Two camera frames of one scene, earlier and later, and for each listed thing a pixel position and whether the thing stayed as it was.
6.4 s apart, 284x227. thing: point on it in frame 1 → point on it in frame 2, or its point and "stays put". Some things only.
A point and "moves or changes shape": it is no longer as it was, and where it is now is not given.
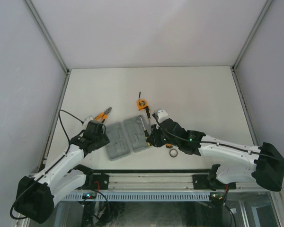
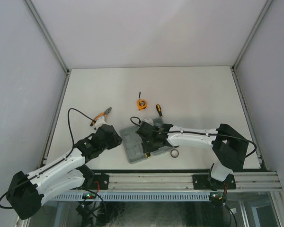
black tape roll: x=173 y=152 stays put
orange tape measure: x=141 y=103 stays put
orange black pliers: x=102 y=117 stays put
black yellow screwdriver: x=148 y=112 → x=159 y=110
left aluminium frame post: x=47 y=36 stays put
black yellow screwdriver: x=146 y=133 moves or changes shape
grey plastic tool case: x=123 y=138 moves or changes shape
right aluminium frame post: x=265 y=9 stays put
